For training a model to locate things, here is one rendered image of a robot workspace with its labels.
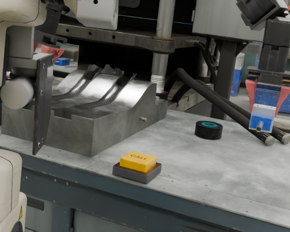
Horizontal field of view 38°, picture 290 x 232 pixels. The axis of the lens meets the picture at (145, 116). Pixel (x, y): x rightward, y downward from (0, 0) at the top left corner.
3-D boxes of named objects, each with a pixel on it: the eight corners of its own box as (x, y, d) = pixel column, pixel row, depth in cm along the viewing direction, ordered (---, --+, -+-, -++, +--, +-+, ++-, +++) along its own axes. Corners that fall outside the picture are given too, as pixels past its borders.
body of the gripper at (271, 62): (247, 73, 97) (252, 41, 95) (293, 80, 94) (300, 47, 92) (244, 77, 91) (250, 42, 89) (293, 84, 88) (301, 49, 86)
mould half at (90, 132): (90, 157, 96) (95, 100, 93) (0, 133, 105) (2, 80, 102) (165, 117, 141) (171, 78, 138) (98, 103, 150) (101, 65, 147)
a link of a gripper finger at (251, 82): (242, 107, 99) (249, 68, 97) (274, 113, 97) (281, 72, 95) (239, 113, 93) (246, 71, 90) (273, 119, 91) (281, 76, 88)
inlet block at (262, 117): (269, 144, 85) (274, 118, 84) (244, 139, 86) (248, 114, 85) (271, 129, 97) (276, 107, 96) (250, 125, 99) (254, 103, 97)
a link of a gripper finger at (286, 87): (253, 109, 98) (260, 69, 96) (285, 114, 96) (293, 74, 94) (251, 115, 92) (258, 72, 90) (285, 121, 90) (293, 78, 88)
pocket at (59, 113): (71, 130, 97) (72, 114, 96) (52, 125, 99) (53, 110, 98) (81, 126, 101) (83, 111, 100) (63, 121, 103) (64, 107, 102)
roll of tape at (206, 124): (198, 130, 130) (200, 118, 129) (223, 135, 128) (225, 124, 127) (191, 136, 123) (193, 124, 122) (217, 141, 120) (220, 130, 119)
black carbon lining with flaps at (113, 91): (84, 118, 102) (87, 79, 100) (30, 106, 108) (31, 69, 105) (141, 98, 133) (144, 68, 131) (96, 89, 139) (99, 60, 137)
